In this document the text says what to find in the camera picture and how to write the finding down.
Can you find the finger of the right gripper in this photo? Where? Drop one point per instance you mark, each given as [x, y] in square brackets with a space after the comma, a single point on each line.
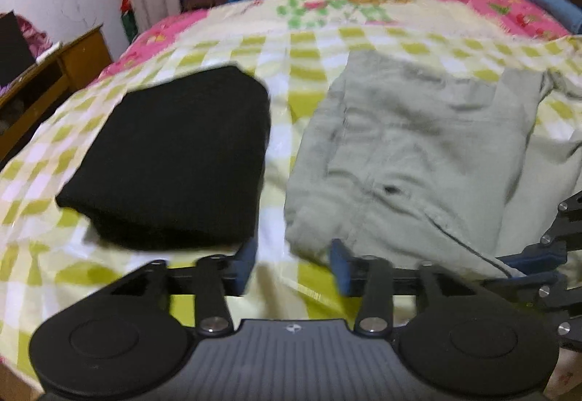
[549, 236]
[540, 311]

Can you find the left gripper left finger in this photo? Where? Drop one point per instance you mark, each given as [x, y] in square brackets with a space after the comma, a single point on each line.
[135, 334]

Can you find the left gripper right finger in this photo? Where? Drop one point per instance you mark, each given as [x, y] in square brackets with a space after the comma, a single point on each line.
[458, 336]

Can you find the grey-green pants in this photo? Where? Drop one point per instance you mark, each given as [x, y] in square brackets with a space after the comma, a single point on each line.
[411, 164]

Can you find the black folded garment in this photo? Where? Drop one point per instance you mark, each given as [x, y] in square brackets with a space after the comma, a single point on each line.
[178, 165]

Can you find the pink floral blanket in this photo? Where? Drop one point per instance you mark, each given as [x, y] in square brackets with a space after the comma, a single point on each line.
[472, 19]

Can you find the wooden side desk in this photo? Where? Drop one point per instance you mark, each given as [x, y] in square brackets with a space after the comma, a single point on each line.
[31, 91]

